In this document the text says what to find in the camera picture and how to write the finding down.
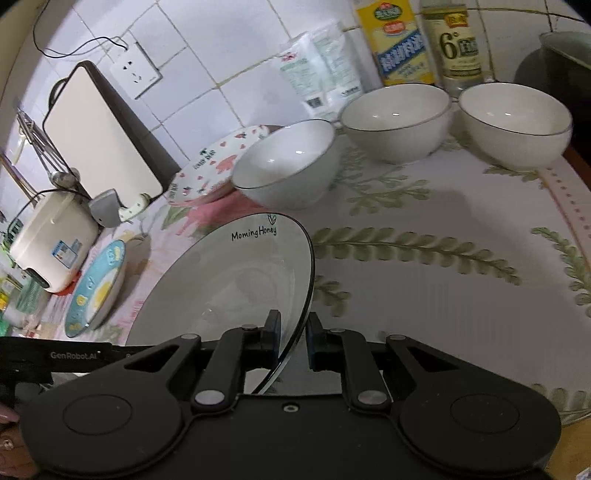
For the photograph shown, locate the white Morning Honey plate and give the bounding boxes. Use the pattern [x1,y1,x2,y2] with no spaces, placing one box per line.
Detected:
[126,213,315,394]

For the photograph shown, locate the teal fried egg plate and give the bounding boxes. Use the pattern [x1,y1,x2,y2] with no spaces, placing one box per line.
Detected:
[64,239,127,339]

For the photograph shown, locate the white ribbed bowl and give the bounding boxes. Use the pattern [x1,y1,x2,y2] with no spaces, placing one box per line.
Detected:
[231,119,341,210]
[458,82,573,171]
[339,83,453,164]

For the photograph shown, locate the pink lovely bear plate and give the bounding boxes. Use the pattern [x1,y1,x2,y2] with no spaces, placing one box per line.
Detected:
[165,125,270,207]

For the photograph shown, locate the person's hand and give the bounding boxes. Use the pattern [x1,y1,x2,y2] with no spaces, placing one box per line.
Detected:
[0,405,38,479]

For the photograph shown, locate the white rice cooker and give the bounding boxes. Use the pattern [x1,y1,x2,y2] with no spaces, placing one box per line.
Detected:
[9,191,99,294]

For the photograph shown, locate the floral tablecloth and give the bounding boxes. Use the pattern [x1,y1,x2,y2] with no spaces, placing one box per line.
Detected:
[27,103,591,428]

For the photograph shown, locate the hanging metal utensils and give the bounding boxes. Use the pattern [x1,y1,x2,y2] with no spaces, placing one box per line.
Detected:
[16,108,79,190]

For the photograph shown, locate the white cutting board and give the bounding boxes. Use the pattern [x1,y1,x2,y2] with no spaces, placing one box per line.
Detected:
[42,61,173,206]

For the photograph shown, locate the white salt bag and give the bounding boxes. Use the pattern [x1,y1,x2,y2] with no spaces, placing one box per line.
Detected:
[274,22,365,122]

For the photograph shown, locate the yellow label cooking wine bottle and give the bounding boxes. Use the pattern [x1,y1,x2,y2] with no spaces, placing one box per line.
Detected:
[353,0,435,86]

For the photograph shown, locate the clear white vinegar bottle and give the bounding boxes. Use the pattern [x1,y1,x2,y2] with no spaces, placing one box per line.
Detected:
[420,0,484,98]

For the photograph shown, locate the black wok with lid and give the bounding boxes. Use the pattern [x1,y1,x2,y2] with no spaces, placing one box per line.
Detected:
[514,32,591,162]

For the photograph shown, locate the grey cleaver white handle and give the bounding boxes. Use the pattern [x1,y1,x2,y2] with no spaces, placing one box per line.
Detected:
[88,189,151,228]

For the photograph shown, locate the white wall socket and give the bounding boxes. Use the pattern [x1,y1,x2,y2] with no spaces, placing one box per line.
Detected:
[110,43,162,99]

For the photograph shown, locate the black power cable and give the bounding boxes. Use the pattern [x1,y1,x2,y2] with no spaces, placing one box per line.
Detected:
[32,0,130,60]

